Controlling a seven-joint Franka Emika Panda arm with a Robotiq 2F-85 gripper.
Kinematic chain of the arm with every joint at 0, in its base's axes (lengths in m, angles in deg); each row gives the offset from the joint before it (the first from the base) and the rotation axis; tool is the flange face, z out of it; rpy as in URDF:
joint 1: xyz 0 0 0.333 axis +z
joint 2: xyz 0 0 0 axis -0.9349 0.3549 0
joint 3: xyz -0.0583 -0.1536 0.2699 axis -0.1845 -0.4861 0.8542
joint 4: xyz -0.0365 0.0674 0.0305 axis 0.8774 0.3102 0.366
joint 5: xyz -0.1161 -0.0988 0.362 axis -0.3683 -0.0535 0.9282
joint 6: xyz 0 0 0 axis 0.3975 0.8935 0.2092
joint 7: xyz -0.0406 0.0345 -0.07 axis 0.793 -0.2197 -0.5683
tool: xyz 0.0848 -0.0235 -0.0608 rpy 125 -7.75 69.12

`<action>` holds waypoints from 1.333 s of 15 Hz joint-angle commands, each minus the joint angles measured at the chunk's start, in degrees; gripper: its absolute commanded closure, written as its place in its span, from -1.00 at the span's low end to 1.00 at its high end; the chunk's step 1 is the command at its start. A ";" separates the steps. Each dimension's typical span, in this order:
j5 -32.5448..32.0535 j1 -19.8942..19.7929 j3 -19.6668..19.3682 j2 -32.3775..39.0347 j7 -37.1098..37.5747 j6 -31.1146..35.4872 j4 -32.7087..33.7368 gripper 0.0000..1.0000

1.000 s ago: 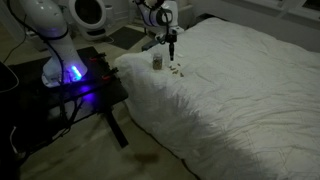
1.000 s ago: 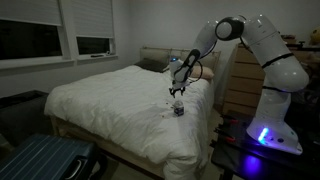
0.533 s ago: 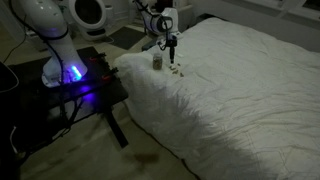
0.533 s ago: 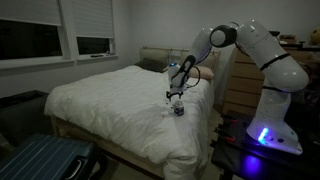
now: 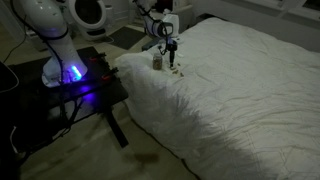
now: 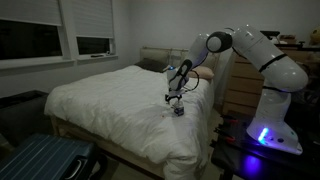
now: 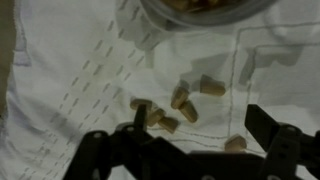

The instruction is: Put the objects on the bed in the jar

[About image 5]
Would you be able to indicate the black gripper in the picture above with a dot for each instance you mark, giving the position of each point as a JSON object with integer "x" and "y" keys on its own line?
{"x": 172, "y": 45}

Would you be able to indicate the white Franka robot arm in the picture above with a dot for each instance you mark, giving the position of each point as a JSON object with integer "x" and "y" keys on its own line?
{"x": 50, "y": 20}

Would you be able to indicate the small white jar lid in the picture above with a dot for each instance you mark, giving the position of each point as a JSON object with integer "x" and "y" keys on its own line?
{"x": 180, "y": 55}

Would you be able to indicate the small glass jar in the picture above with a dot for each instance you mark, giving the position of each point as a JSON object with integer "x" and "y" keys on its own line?
{"x": 157, "y": 62}

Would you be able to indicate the white armchair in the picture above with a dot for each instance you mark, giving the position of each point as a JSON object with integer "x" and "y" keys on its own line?
{"x": 186, "y": 16}

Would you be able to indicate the dark floor mat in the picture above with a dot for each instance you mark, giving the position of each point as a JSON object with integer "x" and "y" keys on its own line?
{"x": 125, "y": 37}

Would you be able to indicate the red black clamp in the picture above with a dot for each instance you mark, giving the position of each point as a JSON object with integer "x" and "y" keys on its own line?
{"x": 96, "y": 57}
{"x": 110, "y": 74}

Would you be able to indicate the black robot table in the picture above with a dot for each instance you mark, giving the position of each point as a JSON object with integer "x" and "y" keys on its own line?
{"x": 110, "y": 90}

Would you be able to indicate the white quilted duvet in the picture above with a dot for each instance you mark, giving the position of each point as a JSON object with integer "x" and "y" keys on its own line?
{"x": 216, "y": 116}

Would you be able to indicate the round white litter box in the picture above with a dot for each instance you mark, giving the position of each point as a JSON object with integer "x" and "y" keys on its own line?
{"x": 108, "y": 16}

